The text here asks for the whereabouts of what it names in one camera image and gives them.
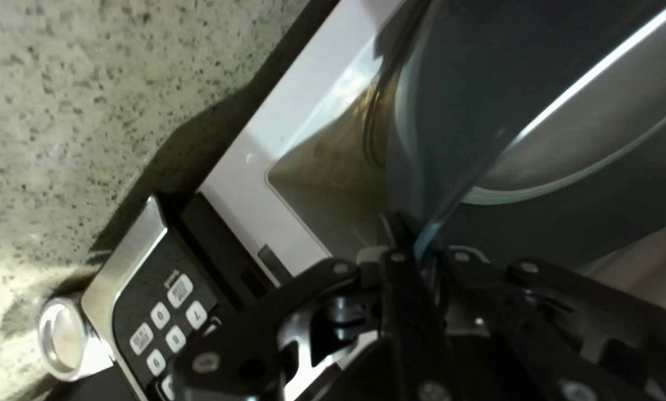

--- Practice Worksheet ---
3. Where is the large teal bowl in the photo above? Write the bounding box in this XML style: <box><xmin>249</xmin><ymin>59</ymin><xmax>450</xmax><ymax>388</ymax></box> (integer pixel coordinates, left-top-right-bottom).
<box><xmin>374</xmin><ymin>0</ymin><xmax>666</xmax><ymax>267</ymax></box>

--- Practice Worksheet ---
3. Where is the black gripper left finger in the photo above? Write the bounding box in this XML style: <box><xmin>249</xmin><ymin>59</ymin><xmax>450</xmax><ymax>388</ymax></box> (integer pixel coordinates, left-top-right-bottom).
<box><xmin>173</xmin><ymin>214</ymin><xmax>420</xmax><ymax>401</ymax></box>

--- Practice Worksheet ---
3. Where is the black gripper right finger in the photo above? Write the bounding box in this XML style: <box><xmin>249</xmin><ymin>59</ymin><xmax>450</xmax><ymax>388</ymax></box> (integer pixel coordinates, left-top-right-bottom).
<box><xmin>439</xmin><ymin>247</ymin><xmax>666</xmax><ymax>401</ymax></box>

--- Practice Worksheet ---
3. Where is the stainless steel black microwave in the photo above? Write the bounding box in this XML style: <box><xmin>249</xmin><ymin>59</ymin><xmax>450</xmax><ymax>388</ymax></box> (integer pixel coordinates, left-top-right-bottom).
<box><xmin>82</xmin><ymin>0</ymin><xmax>666</xmax><ymax>401</ymax></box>

